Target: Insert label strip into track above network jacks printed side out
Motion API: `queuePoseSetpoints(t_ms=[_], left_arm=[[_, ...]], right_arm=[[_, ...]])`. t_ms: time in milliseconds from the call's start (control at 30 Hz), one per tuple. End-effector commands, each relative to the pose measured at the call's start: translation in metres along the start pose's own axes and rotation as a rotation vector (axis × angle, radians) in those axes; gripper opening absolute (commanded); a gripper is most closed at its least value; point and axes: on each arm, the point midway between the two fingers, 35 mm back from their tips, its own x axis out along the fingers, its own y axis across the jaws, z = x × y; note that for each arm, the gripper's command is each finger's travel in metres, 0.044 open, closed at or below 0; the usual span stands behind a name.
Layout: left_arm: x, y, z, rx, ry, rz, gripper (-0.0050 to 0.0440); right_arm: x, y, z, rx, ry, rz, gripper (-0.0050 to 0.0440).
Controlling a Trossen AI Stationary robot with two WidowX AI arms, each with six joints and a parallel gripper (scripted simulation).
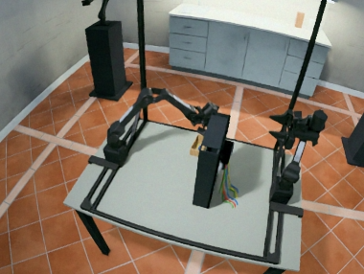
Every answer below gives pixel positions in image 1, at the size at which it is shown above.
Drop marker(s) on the open tan cardboard box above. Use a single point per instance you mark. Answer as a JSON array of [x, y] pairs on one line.
[[198, 140]]

